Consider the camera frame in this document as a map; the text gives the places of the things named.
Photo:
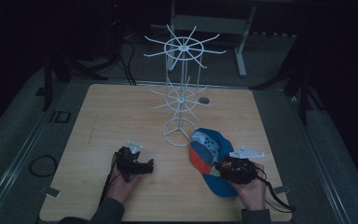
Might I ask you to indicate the grey tape piece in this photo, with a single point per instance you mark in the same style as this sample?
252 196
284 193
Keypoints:
51 191
282 189

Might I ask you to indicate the black tripod stand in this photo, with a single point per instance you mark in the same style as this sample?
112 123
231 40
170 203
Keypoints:
48 81
303 90

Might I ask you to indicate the person's right hand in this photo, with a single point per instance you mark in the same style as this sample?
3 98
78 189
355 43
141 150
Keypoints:
253 191

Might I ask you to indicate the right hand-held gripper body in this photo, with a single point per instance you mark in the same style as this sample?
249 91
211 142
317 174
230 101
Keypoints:
240 169

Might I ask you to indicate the grey metal desk frame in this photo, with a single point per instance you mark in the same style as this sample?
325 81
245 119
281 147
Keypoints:
211 24

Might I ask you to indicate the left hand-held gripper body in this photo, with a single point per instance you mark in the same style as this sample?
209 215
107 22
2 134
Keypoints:
126 162

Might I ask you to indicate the blue and orange cap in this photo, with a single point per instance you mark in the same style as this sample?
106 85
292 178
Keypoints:
209 154

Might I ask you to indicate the person's left hand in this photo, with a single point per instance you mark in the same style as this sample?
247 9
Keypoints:
122 186

